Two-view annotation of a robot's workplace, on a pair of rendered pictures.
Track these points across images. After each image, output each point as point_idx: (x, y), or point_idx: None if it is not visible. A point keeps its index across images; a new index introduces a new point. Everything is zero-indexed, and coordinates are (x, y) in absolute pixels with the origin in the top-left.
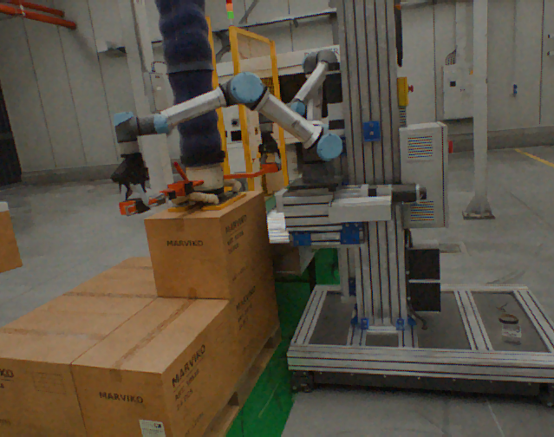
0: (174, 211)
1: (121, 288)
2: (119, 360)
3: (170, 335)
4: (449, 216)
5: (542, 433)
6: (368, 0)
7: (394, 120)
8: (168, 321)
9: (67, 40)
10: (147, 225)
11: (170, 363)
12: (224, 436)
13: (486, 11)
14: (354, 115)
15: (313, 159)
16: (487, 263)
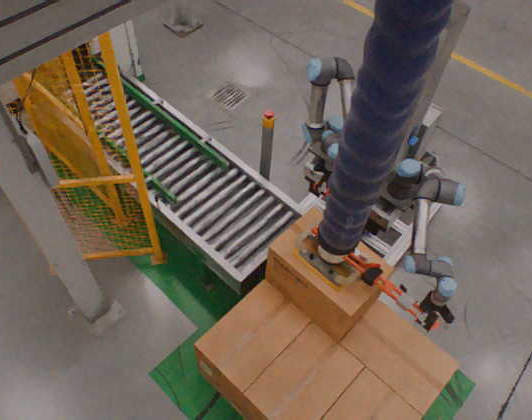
0: (344, 288)
1: (295, 366)
2: (433, 384)
3: (415, 349)
4: (161, 37)
5: (452, 222)
6: (445, 55)
7: (422, 120)
8: (391, 345)
9: None
10: (352, 316)
11: (451, 357)
12: None
13: None
14: (409, 131)
15: (412, 184)
16: (280, 99)
